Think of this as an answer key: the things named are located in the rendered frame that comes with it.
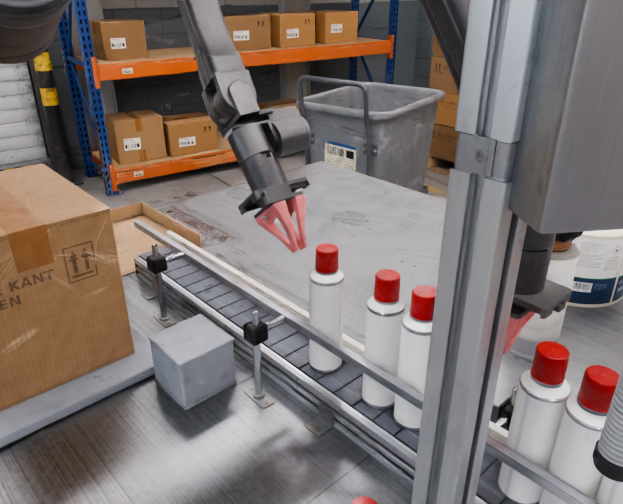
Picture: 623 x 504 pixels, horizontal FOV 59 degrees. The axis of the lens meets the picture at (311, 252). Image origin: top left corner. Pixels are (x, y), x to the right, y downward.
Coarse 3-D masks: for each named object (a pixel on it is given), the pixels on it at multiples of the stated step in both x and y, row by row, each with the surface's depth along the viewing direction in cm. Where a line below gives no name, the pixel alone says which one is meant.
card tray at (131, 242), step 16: (128, 208) 152; (144, 208) 153; (128, 224) 149; (160, 224) 149; (176, 224) 142; (128, 240) 140; (144, 240) 140; (192, 240) 138; (128, 256) 132; (128, 272) 125
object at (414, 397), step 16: (144, 224) 117; (160, 240) 111; (192, 256) 103; (208, 272) 100; (224, 272) 98; (240, 288) 93; (256, 304) 91; (272, 304) 88; (288, 320) 85; (320, 336) 80; (336, 352) 78; (352, 352) 77; (368, 368) 74; (384, 384) 72; (400, 384) 71; (416, 400) 69; (496, 448) 61; (512, 464) 60; (528, 464) 59; (544, 480) 58; (560, 480) 57; (560, 496) 57; (576, 496) 56
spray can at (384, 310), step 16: (384, 272) 72; (384, 288) 71; (368, 304) 73; (384, 304) 72; (400, 304) 73; (368, 320) 74; (384, 320) 72; (400, 320) 73; (368, 336) 74; (384, 336) 73; (368, 352) 76; (384, 352) 74; (384, 368) 75; (368, 384) 78; (368, 400) 79; (384, 400) 78
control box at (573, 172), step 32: (544, 0) 32; (576, 0) 29; (608, 0) 29; (544, 32) 32; (576, 32) 29; (608, 32) 29; (544, 64) 33; (576, 64) 30; (608, 64) 30; (544, 96) 33; (576, 96) 31; (608, 96) 31; (544, 128) 33; (576, 128) 32; (608, 128) 32; (544, 160) 33; (576, 160) 32; (608, 160) 33; (512, 192) 37; (544, 192) 33; (576, 192) 33; (608, 192) 34; (544, 224) 34; (576, 224) 34; (608, 224) 35
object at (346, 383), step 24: (168, 264) 118; (192, 264) 118; (192, 288) 109; (216, 288) 109; (240, 312) 101; (264, 312) 101; (288, 336) 95; (288, 360) 89; (336, 384) 83; (360, 384) 83; (360, 408) 79; (408, 432) 75; (480, 480) 67
